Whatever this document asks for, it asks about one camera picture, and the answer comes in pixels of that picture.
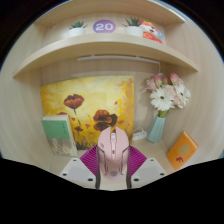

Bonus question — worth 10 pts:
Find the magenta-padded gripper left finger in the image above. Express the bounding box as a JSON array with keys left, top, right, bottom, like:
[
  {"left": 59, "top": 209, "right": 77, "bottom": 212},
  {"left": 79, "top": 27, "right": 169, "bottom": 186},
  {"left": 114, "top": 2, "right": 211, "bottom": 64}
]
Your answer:
[{"left": 58, "top": 143, "right": 101, "bottom": 190}]

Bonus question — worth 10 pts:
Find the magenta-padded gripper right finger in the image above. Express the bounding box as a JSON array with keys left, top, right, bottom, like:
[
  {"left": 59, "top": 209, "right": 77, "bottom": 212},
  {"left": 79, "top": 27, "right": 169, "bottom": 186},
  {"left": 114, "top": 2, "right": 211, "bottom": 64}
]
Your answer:
[{"left": 125, "top": 144, "right": 168, "bottom": 190}]

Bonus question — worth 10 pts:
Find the pink computer mouse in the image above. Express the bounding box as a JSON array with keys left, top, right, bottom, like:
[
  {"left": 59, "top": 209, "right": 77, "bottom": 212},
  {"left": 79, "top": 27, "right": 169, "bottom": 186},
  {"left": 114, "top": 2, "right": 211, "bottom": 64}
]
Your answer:
[{"left": 95, "top": 125, "right": 131, "bottom": 184}]

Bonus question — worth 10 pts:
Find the orange covered book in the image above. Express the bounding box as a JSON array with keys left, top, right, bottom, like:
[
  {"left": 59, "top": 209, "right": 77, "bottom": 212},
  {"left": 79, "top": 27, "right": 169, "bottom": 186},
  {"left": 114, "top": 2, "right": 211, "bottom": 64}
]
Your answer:
[{"left": 166, "top": 130, "right": 199, "bottom": 172}]

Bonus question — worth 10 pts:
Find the pale teal faceted vase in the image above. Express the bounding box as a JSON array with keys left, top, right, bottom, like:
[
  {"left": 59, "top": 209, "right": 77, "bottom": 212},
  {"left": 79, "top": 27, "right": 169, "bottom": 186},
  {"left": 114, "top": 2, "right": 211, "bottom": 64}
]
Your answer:
[{"left": 146, "top": 114, "right": 167, "bottom": 144}]

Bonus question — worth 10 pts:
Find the green covered book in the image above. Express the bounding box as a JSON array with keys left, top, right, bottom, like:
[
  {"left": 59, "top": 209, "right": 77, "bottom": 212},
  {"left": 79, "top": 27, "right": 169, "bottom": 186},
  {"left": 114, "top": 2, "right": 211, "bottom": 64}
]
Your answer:
[{"left": 41, "top": 114, "right": 79, "bottom": 158}]

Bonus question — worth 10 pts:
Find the yellow poppy flower painting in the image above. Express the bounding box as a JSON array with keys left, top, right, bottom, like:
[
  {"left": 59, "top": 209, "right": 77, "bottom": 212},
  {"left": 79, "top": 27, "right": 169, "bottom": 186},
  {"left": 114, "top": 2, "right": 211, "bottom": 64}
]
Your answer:
[{"left": 40, "top": 75, "right": 136, "bottom": 151}]

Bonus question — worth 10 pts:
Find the pink and white flower bouquet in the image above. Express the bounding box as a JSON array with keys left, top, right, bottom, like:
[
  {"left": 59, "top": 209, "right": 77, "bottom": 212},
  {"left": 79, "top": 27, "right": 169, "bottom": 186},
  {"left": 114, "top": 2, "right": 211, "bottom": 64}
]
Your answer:
[{"left": 143, "top": 72, "right": 192, "bottom": 118}]

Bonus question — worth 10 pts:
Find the slim white light bar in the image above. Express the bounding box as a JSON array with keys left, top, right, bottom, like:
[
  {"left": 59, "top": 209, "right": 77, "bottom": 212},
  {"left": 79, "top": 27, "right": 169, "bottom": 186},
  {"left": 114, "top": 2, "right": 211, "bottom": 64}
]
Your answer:
[{"left": 77, "top": 54, "right": 161, "bottom": 66}]

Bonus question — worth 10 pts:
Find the light wooden shelf board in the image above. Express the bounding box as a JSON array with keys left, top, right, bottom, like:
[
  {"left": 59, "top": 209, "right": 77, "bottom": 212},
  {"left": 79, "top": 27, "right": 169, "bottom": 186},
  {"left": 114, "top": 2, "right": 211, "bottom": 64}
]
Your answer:
[
  {"left": 12, "top": 32, "right": 200, "bottom": 80},
  {"left": 33, "top": 0, "right": 186, "bottom": 28}
]

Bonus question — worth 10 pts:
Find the red and white plush toy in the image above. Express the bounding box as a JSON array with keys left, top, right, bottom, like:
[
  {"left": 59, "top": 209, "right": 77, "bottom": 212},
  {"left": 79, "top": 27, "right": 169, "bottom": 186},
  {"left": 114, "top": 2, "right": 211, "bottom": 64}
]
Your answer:
[{"left": 139, "top": 20, "right": 166, "bottom": 45}]

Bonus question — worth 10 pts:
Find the small white potted plant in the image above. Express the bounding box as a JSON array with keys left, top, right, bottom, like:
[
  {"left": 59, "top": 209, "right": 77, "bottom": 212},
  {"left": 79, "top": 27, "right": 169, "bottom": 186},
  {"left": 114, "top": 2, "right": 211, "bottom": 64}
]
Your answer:
[
  {"left": 67, "top": 20, "right": 88, "bottom": 38},
  {"left": 121, "top": 16, "right": 145, "bottom": 38}
]

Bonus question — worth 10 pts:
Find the round purple number disc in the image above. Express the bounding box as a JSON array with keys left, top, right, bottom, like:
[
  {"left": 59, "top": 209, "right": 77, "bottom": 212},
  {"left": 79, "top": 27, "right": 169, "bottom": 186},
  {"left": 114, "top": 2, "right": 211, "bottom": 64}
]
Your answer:
[{"left": 92, "top": 19, "right": 117, "bottom": 34}]

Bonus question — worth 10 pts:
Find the white power adapter with cable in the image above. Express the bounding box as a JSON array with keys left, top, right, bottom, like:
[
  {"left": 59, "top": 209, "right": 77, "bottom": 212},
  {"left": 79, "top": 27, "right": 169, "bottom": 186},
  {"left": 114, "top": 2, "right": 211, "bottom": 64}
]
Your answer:
[{"left": 131, "top": 127, "right": 148, "bottom": 142}]

